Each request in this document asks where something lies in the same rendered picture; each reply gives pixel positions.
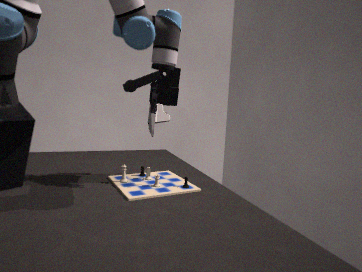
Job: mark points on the blue and cream chessboard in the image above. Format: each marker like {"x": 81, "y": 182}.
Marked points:
{"x": 138, "y": 188}

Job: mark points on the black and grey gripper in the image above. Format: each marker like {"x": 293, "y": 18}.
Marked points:
{"x": 159, "y": 94}

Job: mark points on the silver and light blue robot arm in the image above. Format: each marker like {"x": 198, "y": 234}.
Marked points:
{"x": 131, "y": 15}

